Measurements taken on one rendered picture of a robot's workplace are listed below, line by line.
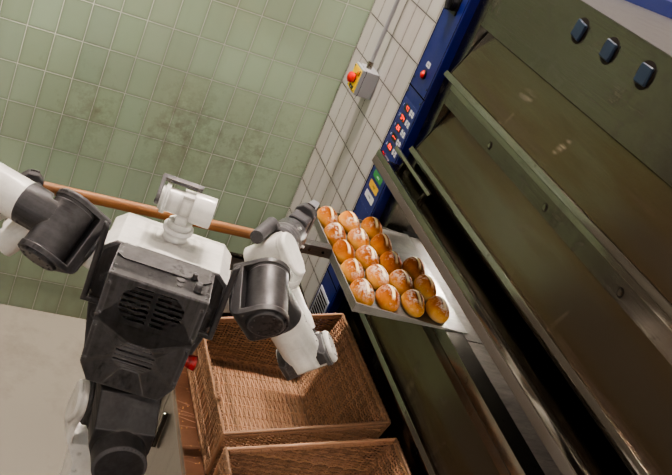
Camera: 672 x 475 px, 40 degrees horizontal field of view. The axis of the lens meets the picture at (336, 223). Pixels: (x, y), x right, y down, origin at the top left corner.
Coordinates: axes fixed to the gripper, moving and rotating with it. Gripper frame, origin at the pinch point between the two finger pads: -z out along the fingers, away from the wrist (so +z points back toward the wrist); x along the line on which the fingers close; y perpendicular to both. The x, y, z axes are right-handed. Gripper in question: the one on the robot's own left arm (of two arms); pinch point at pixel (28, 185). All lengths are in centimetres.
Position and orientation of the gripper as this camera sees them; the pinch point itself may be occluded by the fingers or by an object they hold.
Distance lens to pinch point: 242.1
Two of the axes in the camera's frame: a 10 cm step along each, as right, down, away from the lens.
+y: 9.0, 2.2, 3.8
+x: -3.7, 8.5, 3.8
